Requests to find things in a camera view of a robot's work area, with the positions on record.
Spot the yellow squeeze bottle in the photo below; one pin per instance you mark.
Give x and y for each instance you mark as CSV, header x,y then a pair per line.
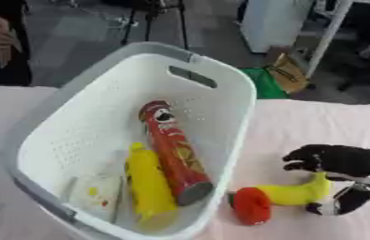
x,y
148,184

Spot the green bag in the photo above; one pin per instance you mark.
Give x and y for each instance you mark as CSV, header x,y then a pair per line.
x,y
264,82

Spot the red cylindrical toy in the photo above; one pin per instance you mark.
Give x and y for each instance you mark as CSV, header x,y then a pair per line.
x,y
252,205

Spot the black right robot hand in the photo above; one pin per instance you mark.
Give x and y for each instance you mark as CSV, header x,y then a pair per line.
x,y
341,161

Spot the white cabinet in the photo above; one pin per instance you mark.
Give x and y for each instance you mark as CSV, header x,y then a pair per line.
x,y
272,23

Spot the black tripod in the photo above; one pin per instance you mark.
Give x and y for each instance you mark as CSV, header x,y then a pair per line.
x,y
152,18

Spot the tan cardboard box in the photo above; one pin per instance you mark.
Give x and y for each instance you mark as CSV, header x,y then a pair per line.
x,y
289,73

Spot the red cylindrical chips can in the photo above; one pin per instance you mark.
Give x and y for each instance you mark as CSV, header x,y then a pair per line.
x,y
172,146

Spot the yellow toy banana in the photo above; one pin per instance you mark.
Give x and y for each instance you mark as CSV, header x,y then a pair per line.
x,y
294,193

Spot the white table leg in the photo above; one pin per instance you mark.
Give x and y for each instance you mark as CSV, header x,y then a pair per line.
x,y
329,34

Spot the white plastic laundry basket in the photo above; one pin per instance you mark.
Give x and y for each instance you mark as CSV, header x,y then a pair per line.
x,y
84,131

